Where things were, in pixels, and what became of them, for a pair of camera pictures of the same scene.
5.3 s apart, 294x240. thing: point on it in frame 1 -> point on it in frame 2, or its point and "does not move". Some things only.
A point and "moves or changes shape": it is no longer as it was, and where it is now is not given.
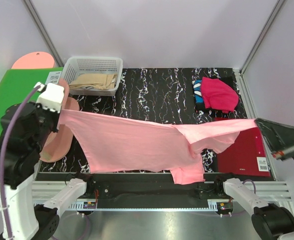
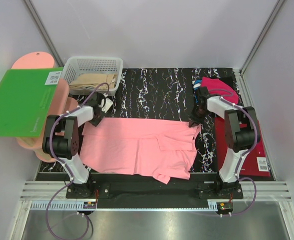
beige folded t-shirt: (96, 81) does not move
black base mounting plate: (142, 186) does not move
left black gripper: (56, 116) -> (95, 122)
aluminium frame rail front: (269, 191) does not move
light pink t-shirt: (105, 143) moves or changes shape
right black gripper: (282, 136) -> (195, 121)
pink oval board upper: (38, 59) does not move
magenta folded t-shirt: (217, 94) does not move
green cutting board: (13, 90) does not move
